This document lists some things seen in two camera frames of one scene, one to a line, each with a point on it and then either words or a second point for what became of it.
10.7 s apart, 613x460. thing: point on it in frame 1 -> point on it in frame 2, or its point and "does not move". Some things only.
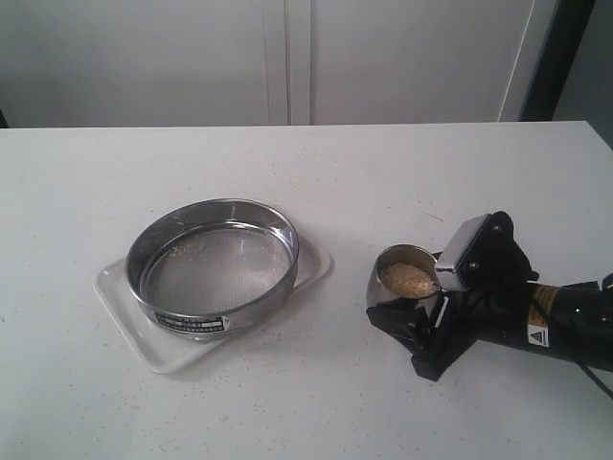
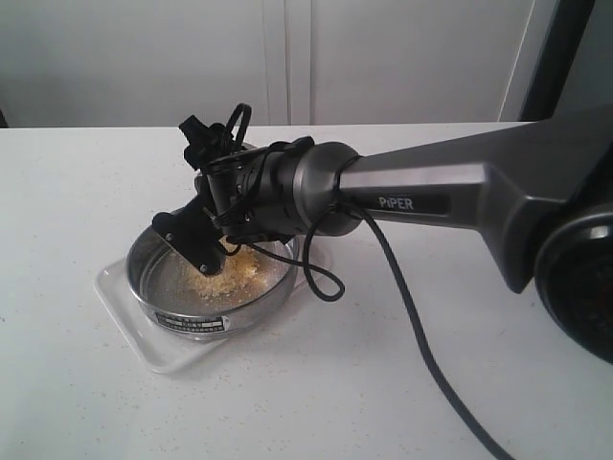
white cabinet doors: [146, 63] does not move
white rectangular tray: [170, 354] does not move
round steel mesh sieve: [204, 269] does not move
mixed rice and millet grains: [409, 281] -> [241, 279]
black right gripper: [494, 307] -> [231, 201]
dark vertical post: [569, 22] does not move
